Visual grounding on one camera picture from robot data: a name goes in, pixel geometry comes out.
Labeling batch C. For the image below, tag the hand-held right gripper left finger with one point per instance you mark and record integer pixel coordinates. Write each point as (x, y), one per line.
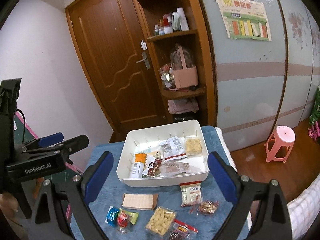
(97, 177)

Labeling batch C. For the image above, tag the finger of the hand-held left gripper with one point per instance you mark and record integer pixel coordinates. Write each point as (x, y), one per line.
(75, 142)
(51, 139)

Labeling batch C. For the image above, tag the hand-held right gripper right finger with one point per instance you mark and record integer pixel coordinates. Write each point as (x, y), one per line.
(222, 177)

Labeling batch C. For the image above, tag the clear nut packet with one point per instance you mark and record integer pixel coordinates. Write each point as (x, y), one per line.
(207, 207)

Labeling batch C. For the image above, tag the white packet with red ends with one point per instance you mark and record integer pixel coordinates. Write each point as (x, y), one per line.
(191, 192)

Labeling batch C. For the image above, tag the blue snack packet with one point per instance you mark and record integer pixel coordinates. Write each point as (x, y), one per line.
(112, 216)

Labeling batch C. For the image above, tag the orange snack packet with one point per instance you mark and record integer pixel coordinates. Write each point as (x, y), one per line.
(138, 165)

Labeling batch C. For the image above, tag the clear bag of brown cakes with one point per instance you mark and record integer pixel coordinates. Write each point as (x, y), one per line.
(178, 168)

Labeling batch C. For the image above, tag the tan wafer box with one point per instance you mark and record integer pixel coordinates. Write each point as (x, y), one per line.
(138, 201)

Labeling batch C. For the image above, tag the red candy packet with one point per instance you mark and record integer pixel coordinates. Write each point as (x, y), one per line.
(122, 220)

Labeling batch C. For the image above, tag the green snack packet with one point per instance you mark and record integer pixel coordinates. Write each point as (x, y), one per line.
(133, 217)

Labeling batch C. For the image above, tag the red white snack bag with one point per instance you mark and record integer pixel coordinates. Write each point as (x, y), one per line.
(153, 167)

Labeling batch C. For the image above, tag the white cartoon snack bag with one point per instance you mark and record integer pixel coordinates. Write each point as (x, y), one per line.
(173, 146)

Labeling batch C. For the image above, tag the long clear white packet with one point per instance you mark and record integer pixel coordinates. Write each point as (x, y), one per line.
(150, 151)

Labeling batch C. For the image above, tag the white plastic storage bin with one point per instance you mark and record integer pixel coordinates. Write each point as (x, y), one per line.
(162, 181)

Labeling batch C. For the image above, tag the dark red dates packet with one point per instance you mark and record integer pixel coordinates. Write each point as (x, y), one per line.
(183, 228)

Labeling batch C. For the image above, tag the clear bag of puffed snacks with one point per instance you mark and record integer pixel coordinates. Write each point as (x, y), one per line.
(160, 220)

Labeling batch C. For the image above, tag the green chalkboard easel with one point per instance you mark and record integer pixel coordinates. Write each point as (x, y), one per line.
(28, 128)

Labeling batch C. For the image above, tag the blue table cloth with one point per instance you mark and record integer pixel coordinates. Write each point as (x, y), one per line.
(170, 197)

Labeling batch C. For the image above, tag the black bag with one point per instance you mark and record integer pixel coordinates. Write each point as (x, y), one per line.
(185, 117)

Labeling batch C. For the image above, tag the pink plastic stool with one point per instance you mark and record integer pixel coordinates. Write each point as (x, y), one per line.
(281, 133)

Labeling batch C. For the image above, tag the folded pink cloth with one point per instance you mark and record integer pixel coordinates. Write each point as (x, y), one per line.
(182, 105)

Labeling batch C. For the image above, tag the checked bed blanket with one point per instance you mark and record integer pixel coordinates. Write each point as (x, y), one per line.
(306, 205)

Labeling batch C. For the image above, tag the brown wooden door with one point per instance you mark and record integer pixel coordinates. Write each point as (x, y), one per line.
(105, 55)

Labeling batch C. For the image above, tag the pale blue wardrobe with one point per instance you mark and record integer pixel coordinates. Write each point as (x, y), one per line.
(250, 80)

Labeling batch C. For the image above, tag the pink toy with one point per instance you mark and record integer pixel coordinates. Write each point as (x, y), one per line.
(313, 131)

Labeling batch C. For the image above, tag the shelf snack wrappers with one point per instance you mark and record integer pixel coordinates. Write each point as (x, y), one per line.
(166, 76)

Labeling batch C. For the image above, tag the green bag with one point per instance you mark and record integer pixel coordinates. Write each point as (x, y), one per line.
(316, 110)

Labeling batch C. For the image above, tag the white door hook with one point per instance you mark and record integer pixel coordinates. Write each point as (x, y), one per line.
(143, 45)

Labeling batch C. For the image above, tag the shelf toiletry bottles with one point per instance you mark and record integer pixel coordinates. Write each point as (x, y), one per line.
(175, 22)

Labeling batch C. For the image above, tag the wall poster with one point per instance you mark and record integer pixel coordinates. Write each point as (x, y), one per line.
(242, 17)

